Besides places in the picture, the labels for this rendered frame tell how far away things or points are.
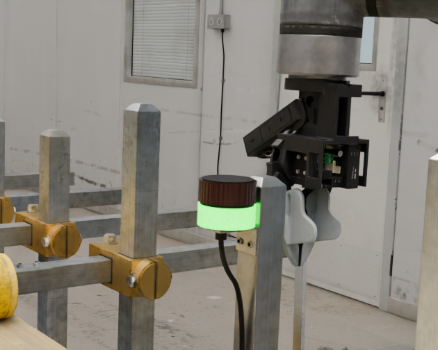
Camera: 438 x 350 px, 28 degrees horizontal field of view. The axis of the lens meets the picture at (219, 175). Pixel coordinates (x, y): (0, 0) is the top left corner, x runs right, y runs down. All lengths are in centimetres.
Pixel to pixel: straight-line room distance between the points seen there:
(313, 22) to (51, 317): 68
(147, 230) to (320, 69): 34
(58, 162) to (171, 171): 446
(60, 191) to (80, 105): 549
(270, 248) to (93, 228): 56
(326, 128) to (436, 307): 26
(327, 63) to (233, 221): 19
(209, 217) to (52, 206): 50
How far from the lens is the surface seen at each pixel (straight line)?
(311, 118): 95
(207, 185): 87
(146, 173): 111
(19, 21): 781
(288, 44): 94
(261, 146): 101
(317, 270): 477
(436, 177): 74
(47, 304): 137
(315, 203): 99
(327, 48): 92
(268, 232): 92
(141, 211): 112
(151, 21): 605
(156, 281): 112
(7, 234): 136
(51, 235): 132
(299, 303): 100
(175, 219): 151
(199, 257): 124
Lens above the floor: 124
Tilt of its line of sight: 8 degrees down
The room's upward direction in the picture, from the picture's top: 2 degrees clockwise
